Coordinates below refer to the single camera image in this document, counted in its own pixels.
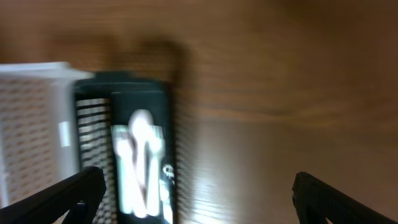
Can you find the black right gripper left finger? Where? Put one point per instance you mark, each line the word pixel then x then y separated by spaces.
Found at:
pixel 77 197

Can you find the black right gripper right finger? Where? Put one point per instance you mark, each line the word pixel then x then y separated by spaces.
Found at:
pixel 316 202

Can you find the pale green plastic fork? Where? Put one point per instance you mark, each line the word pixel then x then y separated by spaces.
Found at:
pixel 124 153

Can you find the white plastic spoon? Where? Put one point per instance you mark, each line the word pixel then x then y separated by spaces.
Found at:
pixel 140 129

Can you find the white plastic fork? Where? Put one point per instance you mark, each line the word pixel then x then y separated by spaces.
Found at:
pixel 156 153

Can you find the black plastic basket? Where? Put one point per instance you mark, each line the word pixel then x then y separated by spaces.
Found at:
pixel 108 99

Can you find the clear plastic basket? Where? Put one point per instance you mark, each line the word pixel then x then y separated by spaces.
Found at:
pixel 38 142

